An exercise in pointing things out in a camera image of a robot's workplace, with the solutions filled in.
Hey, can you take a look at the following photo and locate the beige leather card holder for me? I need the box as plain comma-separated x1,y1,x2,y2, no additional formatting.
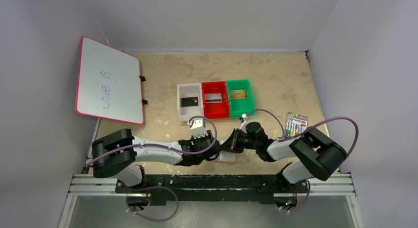
213,150,236,163

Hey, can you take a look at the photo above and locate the green plastic bin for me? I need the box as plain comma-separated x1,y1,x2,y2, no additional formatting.
226,79,255,117

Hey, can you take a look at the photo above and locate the pack of coloured markers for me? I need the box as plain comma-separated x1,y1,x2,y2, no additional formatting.
284,112,308,138

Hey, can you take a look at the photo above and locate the red plastic bin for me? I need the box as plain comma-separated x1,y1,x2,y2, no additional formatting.
201,81,230,119

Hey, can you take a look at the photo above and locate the white plastic bin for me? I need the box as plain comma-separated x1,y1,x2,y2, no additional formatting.
177,83,204,121

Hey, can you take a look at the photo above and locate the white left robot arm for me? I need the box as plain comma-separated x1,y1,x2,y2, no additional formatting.
86,129,222,187

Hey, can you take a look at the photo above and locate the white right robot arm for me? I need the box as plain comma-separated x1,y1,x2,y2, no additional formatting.
222,122,348,185

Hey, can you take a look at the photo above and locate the black credit card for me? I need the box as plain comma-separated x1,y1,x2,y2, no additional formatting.
180,97,200,108

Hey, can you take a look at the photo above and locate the gold credit card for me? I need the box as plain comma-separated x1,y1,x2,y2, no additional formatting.
230,89,247,100

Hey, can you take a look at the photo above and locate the white striped credit card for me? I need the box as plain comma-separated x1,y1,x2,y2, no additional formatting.
205,93,223,103

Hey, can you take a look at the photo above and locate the pink framed whiteboard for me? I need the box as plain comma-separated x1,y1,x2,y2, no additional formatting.
75,37,144,125

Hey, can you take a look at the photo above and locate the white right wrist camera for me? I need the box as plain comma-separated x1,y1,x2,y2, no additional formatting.
239,114,248,133

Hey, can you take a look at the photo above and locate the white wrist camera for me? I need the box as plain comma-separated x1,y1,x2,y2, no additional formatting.
188,118,208,139
239,114,248,133

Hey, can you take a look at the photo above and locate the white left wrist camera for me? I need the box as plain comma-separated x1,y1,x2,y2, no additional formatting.
188,118,208,139

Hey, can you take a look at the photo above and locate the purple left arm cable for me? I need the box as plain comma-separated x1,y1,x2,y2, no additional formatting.
85,115,219,168

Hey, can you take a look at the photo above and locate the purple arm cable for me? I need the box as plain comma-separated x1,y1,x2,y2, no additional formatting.
85,115,219,168
244,109,359,158

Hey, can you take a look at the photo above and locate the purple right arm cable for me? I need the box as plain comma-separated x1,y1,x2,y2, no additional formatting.
244,109,359,158

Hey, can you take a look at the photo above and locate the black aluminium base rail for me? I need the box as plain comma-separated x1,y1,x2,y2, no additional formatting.
67,173,356,208

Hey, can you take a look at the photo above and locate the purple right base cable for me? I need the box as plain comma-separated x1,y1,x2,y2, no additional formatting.
278,180,311,214

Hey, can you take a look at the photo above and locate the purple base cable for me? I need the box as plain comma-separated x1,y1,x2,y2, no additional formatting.
125,185,180,222
278,180,311,214

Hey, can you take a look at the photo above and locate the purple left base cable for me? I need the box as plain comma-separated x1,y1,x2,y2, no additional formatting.
125,185,180,222

